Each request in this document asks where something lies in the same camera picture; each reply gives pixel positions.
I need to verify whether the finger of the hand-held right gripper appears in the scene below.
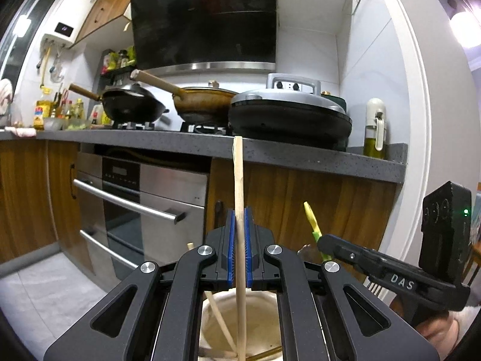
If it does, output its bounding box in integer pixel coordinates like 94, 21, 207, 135
317, 234, 377, 274

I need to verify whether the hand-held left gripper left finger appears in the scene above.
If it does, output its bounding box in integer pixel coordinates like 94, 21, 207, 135
43, 208, 237, 361

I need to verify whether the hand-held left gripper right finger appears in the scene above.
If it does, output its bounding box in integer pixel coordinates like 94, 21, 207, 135
244, 207, 440, 361

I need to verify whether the yellow utensil with green handle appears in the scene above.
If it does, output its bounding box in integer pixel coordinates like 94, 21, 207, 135
303, 202, 329, 263

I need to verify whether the cream ceramic utensil holder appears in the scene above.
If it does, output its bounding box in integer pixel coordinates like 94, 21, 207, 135
198, 289, 283, 361

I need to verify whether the wooden chopstick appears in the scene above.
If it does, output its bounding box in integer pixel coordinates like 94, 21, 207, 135
187, 243, 238, 358
232, 136, 247, 361

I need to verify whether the person's right hand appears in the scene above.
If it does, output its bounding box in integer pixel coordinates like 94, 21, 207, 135
416, 307, 464, 350

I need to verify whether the wooden base cabinet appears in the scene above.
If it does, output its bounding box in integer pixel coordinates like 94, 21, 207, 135
207, 158, 400, 294
0, 139, 94, 273

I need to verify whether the stainless steel built-in oven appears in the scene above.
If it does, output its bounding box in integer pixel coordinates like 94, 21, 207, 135
71, 151, 210, 283

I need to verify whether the cream oil dispenser bottle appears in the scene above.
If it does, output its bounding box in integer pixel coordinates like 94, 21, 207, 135
363, 98, 387, 159

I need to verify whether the grey speckled countertop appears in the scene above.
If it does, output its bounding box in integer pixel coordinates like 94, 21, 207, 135
0, 128, 409, 186

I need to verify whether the black electric griddle silver lid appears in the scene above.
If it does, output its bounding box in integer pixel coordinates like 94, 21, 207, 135
228, 73, 353, 152

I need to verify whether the black gas stove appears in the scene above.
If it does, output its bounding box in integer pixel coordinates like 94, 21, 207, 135
111, 120, 236, 136

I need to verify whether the dark green appliance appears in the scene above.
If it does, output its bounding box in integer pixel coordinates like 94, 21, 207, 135
321, 91, 347, 110

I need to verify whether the white bottle with red label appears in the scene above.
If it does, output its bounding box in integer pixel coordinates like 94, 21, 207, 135
89, 104, 105, 126

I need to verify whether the row of condiment bottles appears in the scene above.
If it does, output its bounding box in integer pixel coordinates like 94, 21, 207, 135
51, 91, 85, 122

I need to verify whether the yellow cooking oil bottle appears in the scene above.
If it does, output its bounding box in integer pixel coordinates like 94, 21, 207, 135
35, 100, 52, 131

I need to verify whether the round ceiling light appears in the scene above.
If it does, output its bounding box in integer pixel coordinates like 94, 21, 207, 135
450, 11, 481, 49

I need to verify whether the black spice rack with packets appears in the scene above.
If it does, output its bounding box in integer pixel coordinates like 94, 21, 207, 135
100, 46, 137, 88

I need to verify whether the black range hood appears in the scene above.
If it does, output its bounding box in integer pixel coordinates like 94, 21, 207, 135
130, 0, 279, 80

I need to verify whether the white hanging towel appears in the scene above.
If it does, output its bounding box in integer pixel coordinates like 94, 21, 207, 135
0, 79, 14, 122

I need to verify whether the white water heater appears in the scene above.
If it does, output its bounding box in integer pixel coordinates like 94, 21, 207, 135
41, 0, 99, 50

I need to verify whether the kitchen window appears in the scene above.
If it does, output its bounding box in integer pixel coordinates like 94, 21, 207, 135
0, 0, 63, 78

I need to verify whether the brown pan with wooden handle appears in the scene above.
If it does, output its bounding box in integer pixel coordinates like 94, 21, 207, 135
130, 69, 242, 125

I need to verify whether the black wok with wooden handle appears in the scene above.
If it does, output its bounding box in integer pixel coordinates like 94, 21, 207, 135
69, 83, 170, 125

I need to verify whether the yellow gas hose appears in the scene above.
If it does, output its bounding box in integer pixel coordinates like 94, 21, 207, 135
37, 46, 52, 95

